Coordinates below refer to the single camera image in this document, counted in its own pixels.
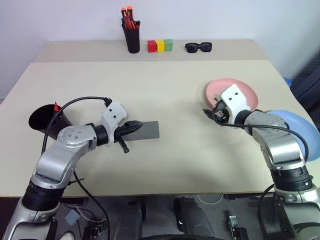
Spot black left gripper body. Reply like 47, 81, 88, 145
113, 122, 131, 154

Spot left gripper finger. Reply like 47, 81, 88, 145
124, 120, 144, 129
122, 126, 141, 135

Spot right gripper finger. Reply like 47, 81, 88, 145
202, 108, 219, 118
206, 115, 226, 126

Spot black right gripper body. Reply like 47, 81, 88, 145
212, 99, 230, 124

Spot grey glasses case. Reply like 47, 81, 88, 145
119, 120, 161, 142

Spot pink plate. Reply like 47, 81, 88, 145
205, 77, 259, 114

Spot black sunglasses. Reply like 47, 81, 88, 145
184, 41, 213, 54

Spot dark rounded shape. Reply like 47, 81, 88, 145
116, 200, 148, 238
173, 198, 214, 237

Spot light blue plate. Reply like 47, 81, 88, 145
265, 109, 320, 162

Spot tall black pen holder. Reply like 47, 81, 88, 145
121, 20, 141, 54

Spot wide black pen cup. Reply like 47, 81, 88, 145
28, 104, 74, 141

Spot dark ribbed object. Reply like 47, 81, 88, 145
290, 57, 320, 111

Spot small grey box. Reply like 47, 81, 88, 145
65, 209, 81, 226

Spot black floor device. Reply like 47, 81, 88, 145
83, 224, 104, 240

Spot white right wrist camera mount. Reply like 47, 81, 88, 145
219, 83, 252, 125

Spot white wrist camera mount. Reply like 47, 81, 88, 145
219, 83, 252, 125
100, 100, 128, 145

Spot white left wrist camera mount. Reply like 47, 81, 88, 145
100, 100, 128, 145

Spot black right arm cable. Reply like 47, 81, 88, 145
217, 120, 311, 235

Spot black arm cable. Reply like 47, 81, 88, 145
41, 95, 113, 240
217, 120, 311, 235

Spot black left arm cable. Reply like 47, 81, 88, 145
41, 95, 113, 240

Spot white floor cable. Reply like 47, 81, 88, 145
196, 192, 225, 205

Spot red-handled tool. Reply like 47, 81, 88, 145
123, 15, 137, 29

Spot metal clamp bracket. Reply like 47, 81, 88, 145
228, 215, 239, 229

